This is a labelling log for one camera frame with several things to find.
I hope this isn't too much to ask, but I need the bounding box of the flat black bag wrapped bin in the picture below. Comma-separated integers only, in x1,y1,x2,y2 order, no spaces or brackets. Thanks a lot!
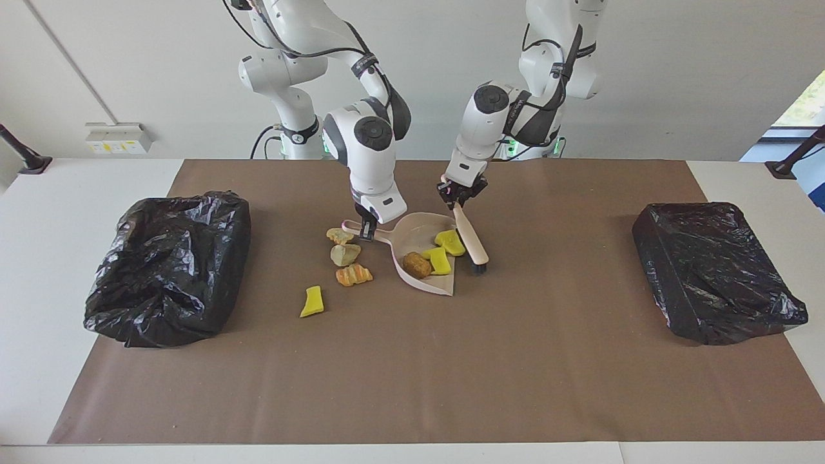
632,202,809,347

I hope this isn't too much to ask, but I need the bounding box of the open black bag lined bin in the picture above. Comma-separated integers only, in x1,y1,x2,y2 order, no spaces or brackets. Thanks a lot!
83,190,252,349

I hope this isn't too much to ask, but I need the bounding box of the brown paper table mat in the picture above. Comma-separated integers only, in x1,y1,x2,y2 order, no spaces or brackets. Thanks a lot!
47,159,825,445

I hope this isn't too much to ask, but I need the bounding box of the beige brush with black bristles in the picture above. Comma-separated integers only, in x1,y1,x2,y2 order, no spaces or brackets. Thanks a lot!
440,174,490,276

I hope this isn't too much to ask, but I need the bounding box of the yellow u-shaped foam piece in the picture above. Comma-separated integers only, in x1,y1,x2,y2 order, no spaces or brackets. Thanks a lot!
422,247,454,276

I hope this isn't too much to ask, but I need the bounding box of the grey-green ridged bread toy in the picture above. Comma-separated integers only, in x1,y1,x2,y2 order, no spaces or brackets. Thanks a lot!
330,243,362,268

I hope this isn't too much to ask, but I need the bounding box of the window with green view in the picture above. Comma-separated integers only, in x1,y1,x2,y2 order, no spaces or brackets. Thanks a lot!
770,68,825,130

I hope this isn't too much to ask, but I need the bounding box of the brown potato-shaped toy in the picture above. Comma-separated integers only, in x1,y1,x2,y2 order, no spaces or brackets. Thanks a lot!
403,251,433,280

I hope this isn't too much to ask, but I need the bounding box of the white wall cable conduit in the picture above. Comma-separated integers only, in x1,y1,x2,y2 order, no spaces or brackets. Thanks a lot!
24,0,117,124

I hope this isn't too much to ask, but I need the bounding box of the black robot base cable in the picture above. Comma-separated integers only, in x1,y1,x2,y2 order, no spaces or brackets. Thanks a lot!
250,124,284,160

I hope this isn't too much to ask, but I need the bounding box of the beige plastic dustpan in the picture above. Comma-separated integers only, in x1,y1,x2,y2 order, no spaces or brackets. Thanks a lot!
341,212,460,297

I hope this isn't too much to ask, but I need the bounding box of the yellow wedge foam piece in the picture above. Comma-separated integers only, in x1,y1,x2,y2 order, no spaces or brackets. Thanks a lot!
434,229,467,258

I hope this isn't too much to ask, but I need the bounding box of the white wall socket box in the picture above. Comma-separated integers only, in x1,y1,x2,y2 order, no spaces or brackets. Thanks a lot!
85,122,156,155

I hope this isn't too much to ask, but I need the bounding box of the orange striped croissant toy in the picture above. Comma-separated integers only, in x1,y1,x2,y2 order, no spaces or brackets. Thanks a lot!
335,264,374,287

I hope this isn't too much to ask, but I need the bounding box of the small yellow foam piece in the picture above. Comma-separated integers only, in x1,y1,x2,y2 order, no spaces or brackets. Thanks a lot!
300,285,326,319

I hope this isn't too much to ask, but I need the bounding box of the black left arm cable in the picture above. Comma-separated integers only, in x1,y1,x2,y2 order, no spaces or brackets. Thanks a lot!
503,23,584,162

